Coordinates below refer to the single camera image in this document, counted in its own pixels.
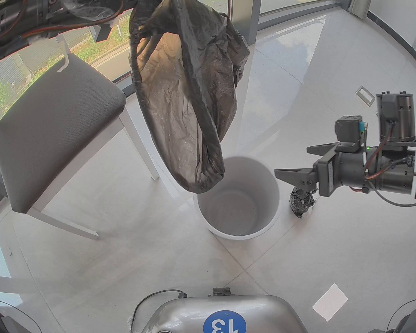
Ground black cable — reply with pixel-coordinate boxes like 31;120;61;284
131;289;188;329
0;300;33;333
386;297;416;333
374;185;416;208

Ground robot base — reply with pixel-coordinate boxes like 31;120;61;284
128;287;308;333

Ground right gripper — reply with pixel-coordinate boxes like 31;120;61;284
274;142;416;198

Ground grey seat white chair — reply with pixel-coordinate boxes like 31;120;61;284
0;35;161;241

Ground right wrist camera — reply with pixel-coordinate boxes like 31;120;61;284
334;115;368;152

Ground white trash bin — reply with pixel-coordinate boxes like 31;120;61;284
193;156;281;241

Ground black plastic bag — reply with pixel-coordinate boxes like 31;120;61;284
128;0;251;193

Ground crumpled black plastic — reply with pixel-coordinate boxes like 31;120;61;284
288;185;316;219

